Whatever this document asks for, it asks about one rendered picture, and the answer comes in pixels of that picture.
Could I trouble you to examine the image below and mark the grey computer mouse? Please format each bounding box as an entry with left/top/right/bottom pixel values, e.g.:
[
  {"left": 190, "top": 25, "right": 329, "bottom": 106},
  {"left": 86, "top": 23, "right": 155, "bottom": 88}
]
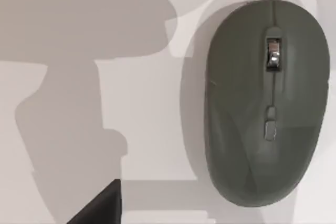
[{"left": 203, "top": 0, "right": 331, "bottom": 208}]

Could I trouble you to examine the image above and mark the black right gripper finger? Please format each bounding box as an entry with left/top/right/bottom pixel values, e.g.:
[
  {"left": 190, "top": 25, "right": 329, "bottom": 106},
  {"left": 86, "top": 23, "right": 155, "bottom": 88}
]
[{"left": 66, "top": 178, "right": 123, "bottom": 224}]

